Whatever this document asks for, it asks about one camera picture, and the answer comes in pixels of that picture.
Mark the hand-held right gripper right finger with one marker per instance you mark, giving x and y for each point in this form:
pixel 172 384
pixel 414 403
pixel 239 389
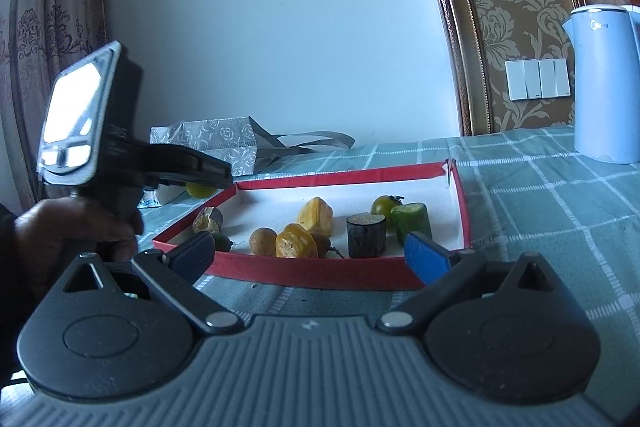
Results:
pixel 425 257

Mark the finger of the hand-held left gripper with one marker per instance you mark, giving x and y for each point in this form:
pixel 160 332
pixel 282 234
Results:
pixel 200 184
pixel 190 162

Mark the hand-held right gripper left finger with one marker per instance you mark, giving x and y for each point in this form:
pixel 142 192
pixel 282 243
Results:
pixel 192 254

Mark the green tomato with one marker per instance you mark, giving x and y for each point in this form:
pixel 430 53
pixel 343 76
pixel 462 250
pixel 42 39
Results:
pixel 386 205
pixel 200 190

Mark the green cucumber wedge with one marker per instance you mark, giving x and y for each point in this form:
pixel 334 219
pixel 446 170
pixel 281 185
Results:
pixel 223 243

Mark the brown potato chunk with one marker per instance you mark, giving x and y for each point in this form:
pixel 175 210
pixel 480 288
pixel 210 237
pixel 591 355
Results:
pixel 207 219

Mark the green cucumber chunk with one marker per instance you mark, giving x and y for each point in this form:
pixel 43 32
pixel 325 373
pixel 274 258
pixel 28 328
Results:
pixel 412 219

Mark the dark eggplant chunk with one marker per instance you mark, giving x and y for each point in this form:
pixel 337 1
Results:
pixel 366 237

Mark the brown longan with stem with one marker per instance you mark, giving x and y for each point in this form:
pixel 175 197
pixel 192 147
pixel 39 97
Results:
pixel 324 241

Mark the yellow pepper piece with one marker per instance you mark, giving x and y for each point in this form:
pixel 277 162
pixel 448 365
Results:
pixel 296 244

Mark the red shallow cardboard tray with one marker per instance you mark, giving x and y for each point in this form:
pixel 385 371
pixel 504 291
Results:
pixel 310 274

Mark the yellow jackfruit piece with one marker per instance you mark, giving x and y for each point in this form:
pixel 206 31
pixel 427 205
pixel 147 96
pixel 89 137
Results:
pixel 315 215

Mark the person's left hand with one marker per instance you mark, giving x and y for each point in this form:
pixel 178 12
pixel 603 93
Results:
pixel 75 227

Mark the silver patterned gift bag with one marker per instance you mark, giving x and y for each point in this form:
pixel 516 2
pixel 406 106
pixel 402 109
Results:
pixel 220 139

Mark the white tissue pack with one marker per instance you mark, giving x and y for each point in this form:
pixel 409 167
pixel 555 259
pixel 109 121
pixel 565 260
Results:
pixel 160 197

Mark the green checkered tablecloth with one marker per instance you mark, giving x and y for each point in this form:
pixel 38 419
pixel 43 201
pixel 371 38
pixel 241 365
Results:
pixel 540 207

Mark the light blue electric kettle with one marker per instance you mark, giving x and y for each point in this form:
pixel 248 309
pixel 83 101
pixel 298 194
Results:
pixel 607 97

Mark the white wall switch panel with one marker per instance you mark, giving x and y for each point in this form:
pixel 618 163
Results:
pixel 537 79

